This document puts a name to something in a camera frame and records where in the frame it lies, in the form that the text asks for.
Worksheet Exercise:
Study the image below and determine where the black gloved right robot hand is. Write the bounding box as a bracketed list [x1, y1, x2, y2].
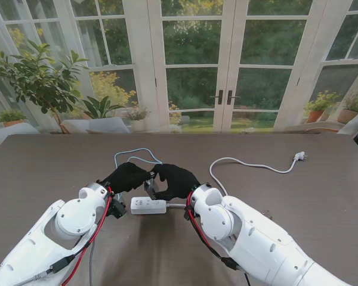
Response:
[150, 163, 201, 202]

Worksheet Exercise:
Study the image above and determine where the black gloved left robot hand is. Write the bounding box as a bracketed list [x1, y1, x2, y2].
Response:
[101, 162, 149, 194]

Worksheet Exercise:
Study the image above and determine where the grey charger adapter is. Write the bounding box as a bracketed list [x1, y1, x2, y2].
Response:
[143, 175, 161, 200]

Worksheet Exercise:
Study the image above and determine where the light blue USB cable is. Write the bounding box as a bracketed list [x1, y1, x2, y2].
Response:
[113, 148, 163, 200]

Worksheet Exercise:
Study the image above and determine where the white power strip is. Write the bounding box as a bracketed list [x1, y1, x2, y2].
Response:
[130, 196, 168, 215]

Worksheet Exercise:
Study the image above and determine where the grey armchair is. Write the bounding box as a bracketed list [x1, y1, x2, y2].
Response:
[61, 117, 131, 135]

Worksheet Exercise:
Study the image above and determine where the flowering plant in white pot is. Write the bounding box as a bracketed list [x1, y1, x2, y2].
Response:
[125, 106, 152, 132]

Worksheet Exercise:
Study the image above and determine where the broad leaf green plant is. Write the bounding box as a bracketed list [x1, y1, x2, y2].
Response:
[82, 95, 126, 120]

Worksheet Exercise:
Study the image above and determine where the white french door leaf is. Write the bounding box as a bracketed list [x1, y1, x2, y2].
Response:
[228, 0, 328, 132]
[147, 0, 233, 134]

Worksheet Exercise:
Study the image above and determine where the grey sofa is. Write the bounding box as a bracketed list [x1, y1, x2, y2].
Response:
[0, 122, 41, 147]

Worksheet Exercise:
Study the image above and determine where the small plant in terracotta pot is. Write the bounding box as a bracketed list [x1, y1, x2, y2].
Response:
[0, 109, 27, 128]

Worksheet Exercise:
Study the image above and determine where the tall leafy potted tree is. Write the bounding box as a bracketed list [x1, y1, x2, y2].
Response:
[0, 40, 90, 135]

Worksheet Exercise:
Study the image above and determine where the wooden round side table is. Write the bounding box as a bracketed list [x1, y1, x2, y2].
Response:
[283, 123, 341, 134]

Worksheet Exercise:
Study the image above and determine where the yellow-green plant in terracotta pot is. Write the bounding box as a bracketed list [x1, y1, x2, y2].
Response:
[304, 91, 341, 123]

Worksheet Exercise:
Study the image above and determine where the green plant in beige pot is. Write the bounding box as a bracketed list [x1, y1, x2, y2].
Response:
[337, 91, 358, 125]

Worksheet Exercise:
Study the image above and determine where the light grey chair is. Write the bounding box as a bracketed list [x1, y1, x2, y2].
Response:
[337, 110, 358, 147]

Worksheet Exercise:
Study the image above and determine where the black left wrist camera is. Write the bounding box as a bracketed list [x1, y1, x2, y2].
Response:
[107, 198, 128, 218]

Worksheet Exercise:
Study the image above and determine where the dark door handle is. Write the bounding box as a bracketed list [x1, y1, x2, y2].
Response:
[209, 90, 224, 105]
[226, 90, 241, 105]

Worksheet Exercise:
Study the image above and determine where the white power cord with plug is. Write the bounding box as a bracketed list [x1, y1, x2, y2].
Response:
[166, 151, 310, 209]

